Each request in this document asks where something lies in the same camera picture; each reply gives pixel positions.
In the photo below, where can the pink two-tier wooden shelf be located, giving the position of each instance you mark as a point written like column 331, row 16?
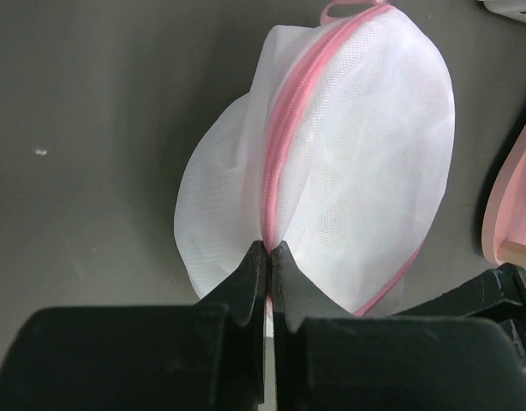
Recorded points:
column 503, row 233

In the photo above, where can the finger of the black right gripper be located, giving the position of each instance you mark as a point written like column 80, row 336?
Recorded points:
column 497, row 294

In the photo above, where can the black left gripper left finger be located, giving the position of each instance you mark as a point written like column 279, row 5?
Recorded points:
column 208, row 356

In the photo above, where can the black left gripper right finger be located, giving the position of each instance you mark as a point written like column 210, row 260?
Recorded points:
column 328, row 359

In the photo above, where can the round white laundry basket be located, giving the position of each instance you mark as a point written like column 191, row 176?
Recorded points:
column 515, row 9

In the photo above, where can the white mesh laundry bag pink zipper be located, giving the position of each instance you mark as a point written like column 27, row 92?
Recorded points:
column 341, row 149

